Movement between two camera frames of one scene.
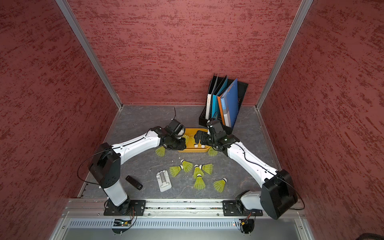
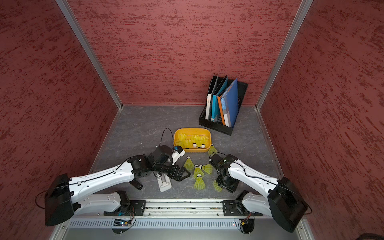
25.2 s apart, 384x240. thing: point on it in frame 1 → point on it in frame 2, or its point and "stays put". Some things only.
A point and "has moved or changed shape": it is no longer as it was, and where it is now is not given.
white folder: (210, 90) stays put
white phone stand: (164, 180) stays put
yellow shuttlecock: (212, 152) stays put
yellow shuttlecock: (219, 185) stays put
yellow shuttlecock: (207, 168) stays put
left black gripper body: (176, 143) → (168, 169)
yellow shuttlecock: (187, 166) has moved or changed shape
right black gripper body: (207, 139) → (227, 182)
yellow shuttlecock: (197, 171) stays put
